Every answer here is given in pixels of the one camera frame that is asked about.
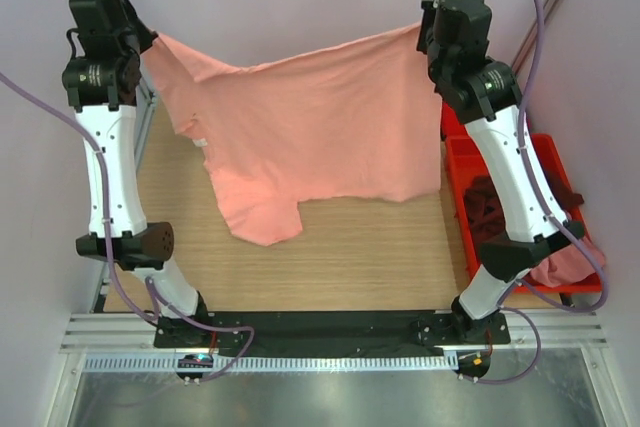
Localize salmon pink t shirt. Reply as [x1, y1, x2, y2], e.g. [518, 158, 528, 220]
[143, 25, 441, 246]

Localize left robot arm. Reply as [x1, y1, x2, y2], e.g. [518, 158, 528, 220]
[62, 0, 212, 347]

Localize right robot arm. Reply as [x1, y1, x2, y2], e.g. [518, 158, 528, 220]
[417, 0, 585, 343]

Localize folded red t shirt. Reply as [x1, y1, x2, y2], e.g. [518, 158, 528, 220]
[440, 102, 467, 140]

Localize red plastic bin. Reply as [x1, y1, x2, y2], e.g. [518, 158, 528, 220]
[444, 134, 601, 294]

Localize dark maroon t shirt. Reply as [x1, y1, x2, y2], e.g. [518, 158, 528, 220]
[463, 173, 584, 256]

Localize dusty pink t shirt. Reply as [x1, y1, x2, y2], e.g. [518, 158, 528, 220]
[529, 244, 595, 288]

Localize left corner aluminium post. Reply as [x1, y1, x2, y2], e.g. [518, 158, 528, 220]
[58, 0, 161, 148]

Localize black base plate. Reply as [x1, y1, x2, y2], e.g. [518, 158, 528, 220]
[152, 310, 511, 359]

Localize slotted cable duct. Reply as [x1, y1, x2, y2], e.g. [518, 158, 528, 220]
[83, 353, 458, 375]

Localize aluminium frame rail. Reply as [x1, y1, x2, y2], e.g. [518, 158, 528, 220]
[61, 309, 608, 352]

